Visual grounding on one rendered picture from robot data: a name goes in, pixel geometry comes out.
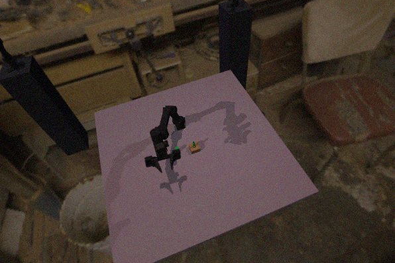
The orange wooden block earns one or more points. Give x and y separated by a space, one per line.
194 149

